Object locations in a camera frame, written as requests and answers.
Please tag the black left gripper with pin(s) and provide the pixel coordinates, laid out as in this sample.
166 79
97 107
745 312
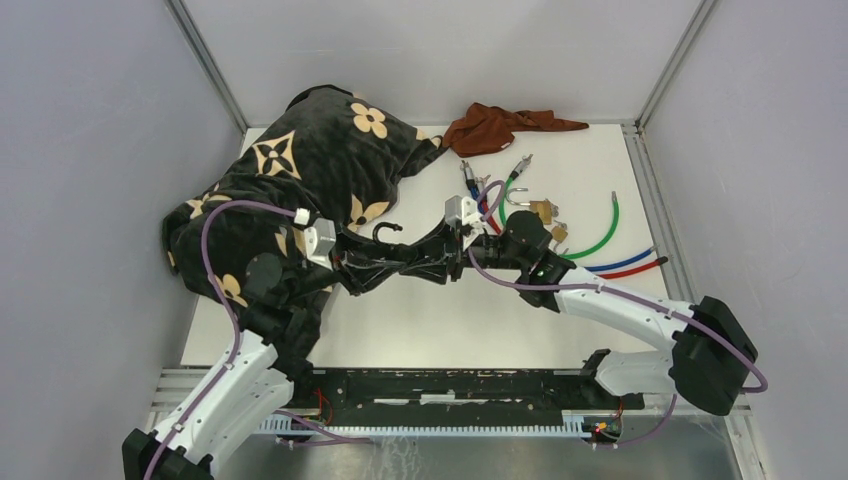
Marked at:
361 270

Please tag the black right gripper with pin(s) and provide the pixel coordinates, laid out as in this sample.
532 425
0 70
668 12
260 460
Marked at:
450 249

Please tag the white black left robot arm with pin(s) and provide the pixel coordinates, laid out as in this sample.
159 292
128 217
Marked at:
246 392

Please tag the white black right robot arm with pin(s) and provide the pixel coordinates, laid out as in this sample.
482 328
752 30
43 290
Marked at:
697 351

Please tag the black floral patterned blanket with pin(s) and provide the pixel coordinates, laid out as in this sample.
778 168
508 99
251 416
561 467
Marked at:
331 153

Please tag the small brass padlock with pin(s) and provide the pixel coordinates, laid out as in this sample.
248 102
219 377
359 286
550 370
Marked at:
559 234

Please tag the brown crumpled cloth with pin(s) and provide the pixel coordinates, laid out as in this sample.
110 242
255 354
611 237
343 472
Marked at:
487 130

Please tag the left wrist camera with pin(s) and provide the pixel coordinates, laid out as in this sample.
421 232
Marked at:
320 241

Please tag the red cable lock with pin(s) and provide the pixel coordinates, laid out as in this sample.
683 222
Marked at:
609 271

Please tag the blue cable lock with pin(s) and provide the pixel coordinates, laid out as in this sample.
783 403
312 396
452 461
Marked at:
476 185

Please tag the green cable lock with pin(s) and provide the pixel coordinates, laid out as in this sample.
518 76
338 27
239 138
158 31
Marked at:
516 172

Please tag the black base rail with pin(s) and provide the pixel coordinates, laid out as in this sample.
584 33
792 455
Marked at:
453 398

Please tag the white slotted cable duct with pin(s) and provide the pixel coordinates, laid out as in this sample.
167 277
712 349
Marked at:
569 427

